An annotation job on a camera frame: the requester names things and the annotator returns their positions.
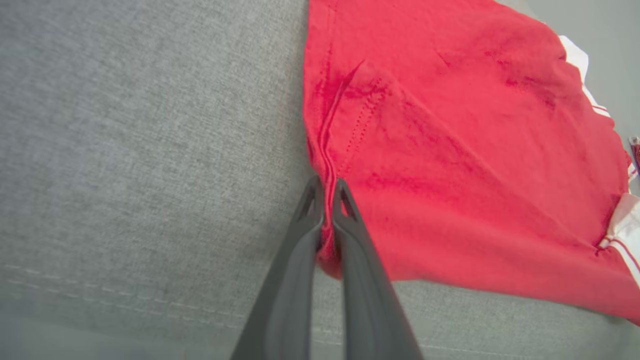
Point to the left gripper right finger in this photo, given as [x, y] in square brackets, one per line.
[370, 310]

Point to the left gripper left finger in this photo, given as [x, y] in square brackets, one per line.
[290, 300]

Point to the red shirt with white sleeves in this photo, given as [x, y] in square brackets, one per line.
[450, 150]

